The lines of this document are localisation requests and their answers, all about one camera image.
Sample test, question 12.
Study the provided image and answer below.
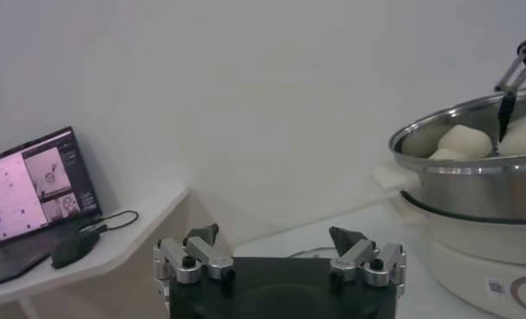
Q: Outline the black laptop beside mouse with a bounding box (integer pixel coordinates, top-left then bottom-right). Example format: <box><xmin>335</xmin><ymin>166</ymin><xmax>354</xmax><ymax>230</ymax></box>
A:
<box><xmin>0</xmin><ymin>126</ymin><xmax>103</xmax><ymax>288</ymax></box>

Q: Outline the white electric cooking pot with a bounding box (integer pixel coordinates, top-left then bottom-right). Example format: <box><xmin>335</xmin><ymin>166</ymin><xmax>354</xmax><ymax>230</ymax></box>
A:
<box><xmin>386</xmin><ymin>194</ymin><xmax>526</xmax><ymax>319</ymax></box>

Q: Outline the round glass pot lid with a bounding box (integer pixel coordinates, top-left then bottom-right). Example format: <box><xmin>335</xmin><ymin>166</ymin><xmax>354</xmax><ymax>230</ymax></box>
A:
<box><xmin>287</xmin><ymin>245</ymin><xmax>338</xmax><ymax>259</ymax></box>

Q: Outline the black computer mouse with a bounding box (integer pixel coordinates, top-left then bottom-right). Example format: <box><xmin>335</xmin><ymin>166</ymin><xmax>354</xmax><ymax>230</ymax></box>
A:
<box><xmin>49</xmin><ymin>229</ymin><xmax>101</xmax><ymax>270</ymax></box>

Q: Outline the stainless steel steamer basket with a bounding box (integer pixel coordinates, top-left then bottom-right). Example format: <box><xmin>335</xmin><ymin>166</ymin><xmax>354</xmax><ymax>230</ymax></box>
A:
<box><xmin>373</xmin><ymin>84</ymin><xmax>526</xmax><ymax>225</ymax></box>

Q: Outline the white side table with mouse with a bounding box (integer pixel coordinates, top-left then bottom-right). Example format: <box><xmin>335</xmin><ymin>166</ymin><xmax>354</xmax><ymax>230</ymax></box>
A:
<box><xmin>0</xmin><ymin>185</ymin><xmax>191</xmax><ymax>319</ymax></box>

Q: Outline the thin black hub cable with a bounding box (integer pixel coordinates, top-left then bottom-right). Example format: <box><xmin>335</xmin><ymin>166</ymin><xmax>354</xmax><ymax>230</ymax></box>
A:
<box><xmin>82</xmin><ymin>209</ymin><xmax>140</xmax><ymax>234</ymax></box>

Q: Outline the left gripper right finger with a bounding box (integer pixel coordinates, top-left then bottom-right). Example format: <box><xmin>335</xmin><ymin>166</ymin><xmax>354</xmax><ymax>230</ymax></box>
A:
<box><xmin>328</xmin><ymin>225</ymin><xmax>407</xmax><ymax>289</ymax></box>

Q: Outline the white steamed baozi bun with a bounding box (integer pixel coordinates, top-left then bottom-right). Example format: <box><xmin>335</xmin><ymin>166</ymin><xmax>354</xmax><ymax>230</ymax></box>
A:
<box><xmin>429</xmin><ymin>124</ymin><xmax>494</xmax><ymax>161</ymax></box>
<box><xmin>498</xmin><ymin>110</ymin><xmax>526</xmax><ymax>158</ymax></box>

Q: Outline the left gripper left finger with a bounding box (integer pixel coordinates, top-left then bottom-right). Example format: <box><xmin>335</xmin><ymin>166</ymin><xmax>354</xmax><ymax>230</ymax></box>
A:
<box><xmin>153</xmin><ymin>222</ymin><xmax>237</xmax><ymax>286</ymax></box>

